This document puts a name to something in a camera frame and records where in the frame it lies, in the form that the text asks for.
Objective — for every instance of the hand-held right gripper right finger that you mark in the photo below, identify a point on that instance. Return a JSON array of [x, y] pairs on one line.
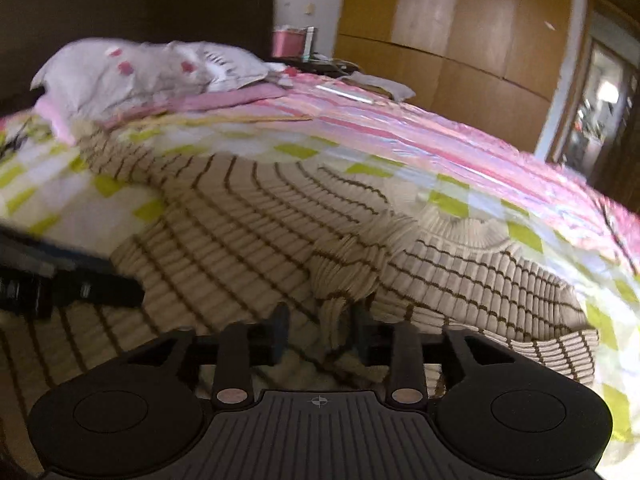
[[358, 332]]

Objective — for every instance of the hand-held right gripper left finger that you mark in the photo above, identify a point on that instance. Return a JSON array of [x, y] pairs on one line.
[[280, 332]]

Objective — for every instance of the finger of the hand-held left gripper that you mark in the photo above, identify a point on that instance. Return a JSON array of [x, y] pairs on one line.
[[100, 290]]

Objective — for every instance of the beige brown-striped knit sweater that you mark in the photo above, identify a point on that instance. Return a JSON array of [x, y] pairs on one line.
[[250, 220]]

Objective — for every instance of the checked green and pink quilt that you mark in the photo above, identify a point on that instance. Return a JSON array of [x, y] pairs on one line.
[[450, 135]]

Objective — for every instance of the pink cloth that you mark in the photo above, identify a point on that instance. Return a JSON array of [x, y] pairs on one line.
[[220, 97]]

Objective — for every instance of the white pillow with pink print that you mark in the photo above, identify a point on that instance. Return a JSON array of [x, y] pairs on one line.
[[145, 67]]

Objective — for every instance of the grey cloth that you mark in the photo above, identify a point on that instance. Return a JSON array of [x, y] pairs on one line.
[[382, 85]]

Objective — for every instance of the dark nightstand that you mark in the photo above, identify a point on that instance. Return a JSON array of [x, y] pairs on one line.
[[315, 64]]

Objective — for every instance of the pink box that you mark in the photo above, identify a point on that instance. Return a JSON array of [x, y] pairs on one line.
[[289, 42]]

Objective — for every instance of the dark wooden headboard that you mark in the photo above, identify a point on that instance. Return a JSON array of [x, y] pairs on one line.
[[125, 0]]

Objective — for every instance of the wooden wardrobe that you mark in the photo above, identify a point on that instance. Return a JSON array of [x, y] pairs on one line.
[[475, 35]]

